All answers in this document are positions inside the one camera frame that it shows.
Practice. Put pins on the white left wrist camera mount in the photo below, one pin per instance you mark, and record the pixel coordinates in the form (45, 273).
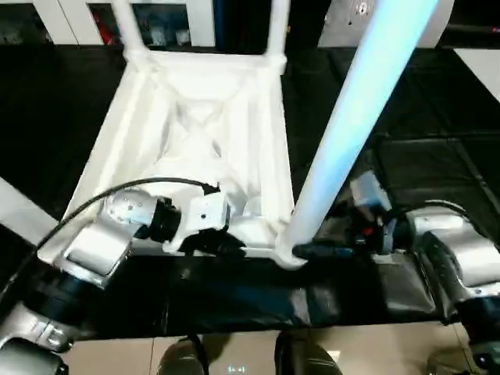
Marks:
(203, 213)

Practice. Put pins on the white glass-door cabinet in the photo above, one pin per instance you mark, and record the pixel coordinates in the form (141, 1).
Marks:
(70, 23)

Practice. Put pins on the red bottle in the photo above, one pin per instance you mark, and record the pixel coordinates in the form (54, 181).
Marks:
(105, 33)

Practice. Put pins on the dark robot foot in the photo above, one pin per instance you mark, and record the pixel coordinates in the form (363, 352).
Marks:
(181, 357)
(306, 357)

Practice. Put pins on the white curved plastic panel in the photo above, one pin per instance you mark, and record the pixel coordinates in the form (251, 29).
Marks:
(433, 27)

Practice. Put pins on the white plastic bottle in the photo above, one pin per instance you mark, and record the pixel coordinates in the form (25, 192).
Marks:
(181, 37)

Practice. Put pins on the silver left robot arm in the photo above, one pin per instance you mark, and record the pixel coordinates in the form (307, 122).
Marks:
(97, 246)

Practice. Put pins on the white flat board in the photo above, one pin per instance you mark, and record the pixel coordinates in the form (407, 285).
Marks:
(484, 66)

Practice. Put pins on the black horizontal bar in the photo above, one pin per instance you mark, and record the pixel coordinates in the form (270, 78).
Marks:
(468, 29)

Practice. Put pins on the dark right robot foot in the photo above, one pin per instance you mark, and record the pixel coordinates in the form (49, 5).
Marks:
(306, 357)

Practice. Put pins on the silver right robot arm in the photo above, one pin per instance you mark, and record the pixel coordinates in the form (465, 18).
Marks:
(461, 250)

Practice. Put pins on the dark left robot foot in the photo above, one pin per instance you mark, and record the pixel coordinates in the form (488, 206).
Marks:
(181, 357)

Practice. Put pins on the white plastic table leg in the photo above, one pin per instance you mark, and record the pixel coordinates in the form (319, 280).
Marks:
(351, 117)
(278, 27)
(19, 211)
(129, 27)

